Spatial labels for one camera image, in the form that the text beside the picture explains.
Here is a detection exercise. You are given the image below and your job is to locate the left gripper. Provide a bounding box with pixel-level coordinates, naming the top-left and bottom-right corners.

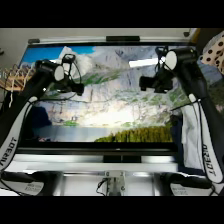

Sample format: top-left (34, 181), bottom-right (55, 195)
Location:
top-left (54, 77), bottom-right (85, 97)

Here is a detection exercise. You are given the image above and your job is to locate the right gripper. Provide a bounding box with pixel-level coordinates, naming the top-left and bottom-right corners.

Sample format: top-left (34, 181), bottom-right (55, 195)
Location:
top-left (138, 70), bottom-right (174, 94)

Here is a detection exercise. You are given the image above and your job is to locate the pale grey shirt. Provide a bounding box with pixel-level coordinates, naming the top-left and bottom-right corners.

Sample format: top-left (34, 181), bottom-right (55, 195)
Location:
top-left (181, 104), bottom-right (205, 171)

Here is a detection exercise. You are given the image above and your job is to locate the cream black-spotted garment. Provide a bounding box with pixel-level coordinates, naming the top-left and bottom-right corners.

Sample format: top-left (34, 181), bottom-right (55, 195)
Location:
top-left (198, 30), bottom-right (224, 76)

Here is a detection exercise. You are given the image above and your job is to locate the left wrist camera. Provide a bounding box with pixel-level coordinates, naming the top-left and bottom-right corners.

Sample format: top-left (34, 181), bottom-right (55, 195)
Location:
top-left (61, 53), bottom-right (77, 72)

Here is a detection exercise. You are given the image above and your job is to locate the silver frame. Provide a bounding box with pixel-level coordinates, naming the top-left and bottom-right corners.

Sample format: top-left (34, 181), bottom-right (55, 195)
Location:
top-left (0, 33), bottom-right (224, 197)

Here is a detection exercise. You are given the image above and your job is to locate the black cable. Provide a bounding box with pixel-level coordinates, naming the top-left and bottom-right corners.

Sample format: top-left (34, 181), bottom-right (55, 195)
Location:
top-left (95, 178), bottom-right (110, 196)

